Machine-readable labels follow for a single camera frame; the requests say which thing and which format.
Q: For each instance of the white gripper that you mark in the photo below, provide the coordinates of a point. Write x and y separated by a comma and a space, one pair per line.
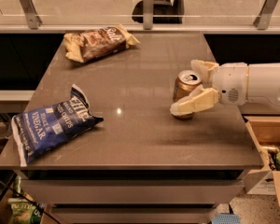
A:
231, 82

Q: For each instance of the left metal railing bracket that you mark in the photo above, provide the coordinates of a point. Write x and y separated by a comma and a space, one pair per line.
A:
32, 18

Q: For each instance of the middle metal railing bracket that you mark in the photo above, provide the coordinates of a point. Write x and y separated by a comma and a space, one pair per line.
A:
148, 14

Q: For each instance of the grey drawer cabinet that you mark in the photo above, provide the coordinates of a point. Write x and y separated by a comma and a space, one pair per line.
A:
133, 201

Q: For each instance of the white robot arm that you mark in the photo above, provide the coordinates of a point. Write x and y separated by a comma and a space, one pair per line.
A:
256, 86

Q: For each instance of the cardboard box with snacks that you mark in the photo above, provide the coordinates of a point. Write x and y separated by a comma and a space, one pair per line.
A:
265, 133

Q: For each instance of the black office chair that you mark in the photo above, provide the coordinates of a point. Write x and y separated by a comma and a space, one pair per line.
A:
168, 11

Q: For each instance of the blue perforated basket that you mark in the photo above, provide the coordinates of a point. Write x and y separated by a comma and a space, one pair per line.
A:
226, 219

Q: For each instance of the metal railing bracket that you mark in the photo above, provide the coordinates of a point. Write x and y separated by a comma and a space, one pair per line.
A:
32, 18
263, 19
148, 14

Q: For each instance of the blue vinegar chip bag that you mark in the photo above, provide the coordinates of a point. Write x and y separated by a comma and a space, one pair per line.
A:
40, 130

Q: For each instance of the orange soda can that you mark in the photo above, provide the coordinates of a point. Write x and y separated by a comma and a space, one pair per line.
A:
185, 83

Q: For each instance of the right metal railing bracket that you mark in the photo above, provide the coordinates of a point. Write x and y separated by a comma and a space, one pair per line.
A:
263, 19

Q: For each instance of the brown chip bag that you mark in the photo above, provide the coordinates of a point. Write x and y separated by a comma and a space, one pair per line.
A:
97, 43

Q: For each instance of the green snack bag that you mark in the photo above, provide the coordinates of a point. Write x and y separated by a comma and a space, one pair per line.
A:
23, 211

